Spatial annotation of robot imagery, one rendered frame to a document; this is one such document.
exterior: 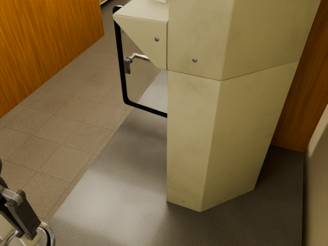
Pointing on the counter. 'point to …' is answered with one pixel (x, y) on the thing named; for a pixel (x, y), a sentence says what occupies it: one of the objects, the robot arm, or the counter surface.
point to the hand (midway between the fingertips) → (15, 230)
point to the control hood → (147, 28)
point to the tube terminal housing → (227, 92)
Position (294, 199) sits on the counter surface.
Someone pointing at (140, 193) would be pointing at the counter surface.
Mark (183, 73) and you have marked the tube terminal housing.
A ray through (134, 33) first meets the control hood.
